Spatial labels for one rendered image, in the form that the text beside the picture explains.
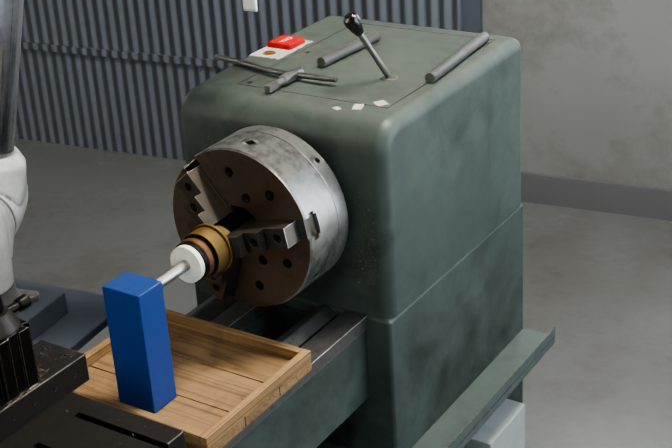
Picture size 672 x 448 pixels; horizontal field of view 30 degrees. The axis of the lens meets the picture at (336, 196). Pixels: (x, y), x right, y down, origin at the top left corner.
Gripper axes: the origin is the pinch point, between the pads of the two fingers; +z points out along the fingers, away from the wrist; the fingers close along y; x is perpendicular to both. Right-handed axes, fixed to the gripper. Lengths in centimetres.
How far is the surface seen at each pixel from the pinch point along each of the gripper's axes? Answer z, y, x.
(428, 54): 16.6, -24.4, 21.1
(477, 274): 63, -20, 34
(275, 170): 21.1, 30.9, 20.8
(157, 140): 134, -189, -207
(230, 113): 19.3, 15.0, -0.8
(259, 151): 19.0, 29.1, 16.3
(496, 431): 98, -15, 40
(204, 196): 26.7, 35.5, 7.9
